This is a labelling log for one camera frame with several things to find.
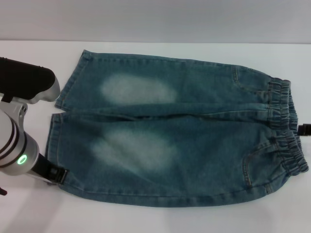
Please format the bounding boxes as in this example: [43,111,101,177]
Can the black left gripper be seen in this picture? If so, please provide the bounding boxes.
[31,152,70,185]

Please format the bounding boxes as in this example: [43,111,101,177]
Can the blue denim shorts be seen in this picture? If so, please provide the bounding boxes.
[45,50,309,208]

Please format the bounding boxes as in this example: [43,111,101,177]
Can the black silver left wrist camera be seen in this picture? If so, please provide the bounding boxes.
[0,57,60,105]

